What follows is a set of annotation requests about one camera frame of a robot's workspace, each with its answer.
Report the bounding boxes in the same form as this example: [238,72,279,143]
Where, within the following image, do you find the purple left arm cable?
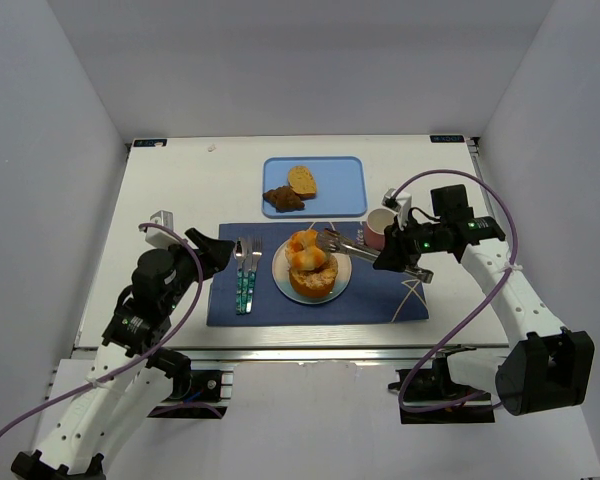
[0,222,206,461]

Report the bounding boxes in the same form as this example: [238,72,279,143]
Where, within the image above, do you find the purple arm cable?
[0,222,206,461]
[382,169,520,414]

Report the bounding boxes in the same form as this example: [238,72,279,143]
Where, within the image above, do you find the round orange striped bun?
[285,229,328,271]

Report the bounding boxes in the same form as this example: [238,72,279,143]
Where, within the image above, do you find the cream and blue plate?
[271,241,352,305]

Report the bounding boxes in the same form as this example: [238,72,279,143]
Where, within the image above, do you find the dark label sticker left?
[132,138,167,148]

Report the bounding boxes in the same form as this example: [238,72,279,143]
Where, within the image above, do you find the tan bread slice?
[287,165,317,199]

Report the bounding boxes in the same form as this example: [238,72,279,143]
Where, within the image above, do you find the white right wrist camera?
[381,188,412,230]

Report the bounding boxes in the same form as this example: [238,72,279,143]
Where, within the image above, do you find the light blue plastic tray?
[262,156,368,219]

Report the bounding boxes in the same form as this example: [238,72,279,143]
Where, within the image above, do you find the dark label sticker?
[429,134,465,143]
[132,138,167,148]

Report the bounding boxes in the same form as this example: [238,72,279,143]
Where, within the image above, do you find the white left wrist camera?
[139,210,178,249]

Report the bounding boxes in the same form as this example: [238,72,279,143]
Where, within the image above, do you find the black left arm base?
[149,369,233,420]

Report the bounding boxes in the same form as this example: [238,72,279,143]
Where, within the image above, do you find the aluminium table rail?
[72,342,511,366]

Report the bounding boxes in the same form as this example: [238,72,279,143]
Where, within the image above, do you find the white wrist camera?
[381,188,412,230]
[139,210,178,249]

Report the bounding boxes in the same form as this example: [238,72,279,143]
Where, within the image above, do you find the brown chocolate croissant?
[262,186,305,213]

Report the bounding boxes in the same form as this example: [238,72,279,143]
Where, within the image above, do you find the sugared orange muffin bread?
[288,255,339,299]

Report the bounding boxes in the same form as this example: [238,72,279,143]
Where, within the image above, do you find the knife with green handle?
[240,237,253,314]

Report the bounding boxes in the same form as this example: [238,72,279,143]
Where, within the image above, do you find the pink ceramic mug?
[363,208,395,251]

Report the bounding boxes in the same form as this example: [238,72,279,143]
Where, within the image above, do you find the spoon with green handle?
[234,237,249,315]

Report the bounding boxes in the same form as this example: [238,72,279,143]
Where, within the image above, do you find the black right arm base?
[399,369,495,425]

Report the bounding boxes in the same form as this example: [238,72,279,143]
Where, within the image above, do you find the blue cloth placemat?
[207,221,429,327]

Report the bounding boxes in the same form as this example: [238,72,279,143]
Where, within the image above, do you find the dark label sticker right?
[429,134,465,143]

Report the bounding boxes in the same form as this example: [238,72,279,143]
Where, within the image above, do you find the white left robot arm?
[11,223,235,479]

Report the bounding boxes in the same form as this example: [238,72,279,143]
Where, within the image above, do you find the fork with green handle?
[245,237,263,314]

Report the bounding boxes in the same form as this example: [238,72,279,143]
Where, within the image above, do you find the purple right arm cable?
[382,169,520,414]

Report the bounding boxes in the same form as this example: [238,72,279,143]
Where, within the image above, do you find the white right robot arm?
[373,184,595,416]

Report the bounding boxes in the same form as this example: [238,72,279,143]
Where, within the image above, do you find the metal serving tongs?
[316,229,434,284]

